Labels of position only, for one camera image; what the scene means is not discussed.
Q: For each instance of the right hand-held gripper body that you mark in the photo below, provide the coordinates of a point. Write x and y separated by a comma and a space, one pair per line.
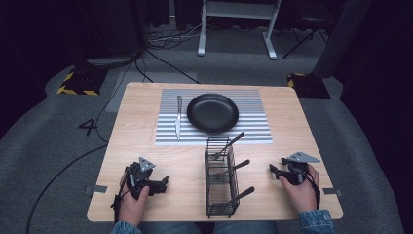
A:
297, 170

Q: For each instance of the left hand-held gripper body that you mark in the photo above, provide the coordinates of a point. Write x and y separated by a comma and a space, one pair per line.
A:
140, 177

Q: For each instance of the person's right hand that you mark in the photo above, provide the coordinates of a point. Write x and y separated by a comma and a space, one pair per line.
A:
302, 196

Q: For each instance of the person's left hand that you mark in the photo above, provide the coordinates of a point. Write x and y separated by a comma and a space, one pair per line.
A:
131, 208

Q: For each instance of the grey tape strip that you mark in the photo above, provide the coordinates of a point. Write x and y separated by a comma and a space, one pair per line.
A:
331, 191
97, 188

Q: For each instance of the grey striped placemat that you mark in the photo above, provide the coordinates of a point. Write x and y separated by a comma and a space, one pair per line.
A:
253, 123

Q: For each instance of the silver table knife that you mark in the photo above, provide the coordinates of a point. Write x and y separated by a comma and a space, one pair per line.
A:
178, 123

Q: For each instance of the black round plate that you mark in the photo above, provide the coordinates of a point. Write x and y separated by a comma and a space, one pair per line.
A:
212, 113

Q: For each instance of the black yellow striped stand base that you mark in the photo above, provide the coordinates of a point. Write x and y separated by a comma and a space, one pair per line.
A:
310, 87
82, 83

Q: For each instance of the black tripod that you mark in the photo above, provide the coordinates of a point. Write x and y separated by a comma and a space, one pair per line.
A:
307, 34

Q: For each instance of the dark stand column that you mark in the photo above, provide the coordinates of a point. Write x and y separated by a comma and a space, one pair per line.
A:
342, 35
113, 29

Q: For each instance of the white desk frame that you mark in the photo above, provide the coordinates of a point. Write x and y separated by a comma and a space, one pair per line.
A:
237, 9

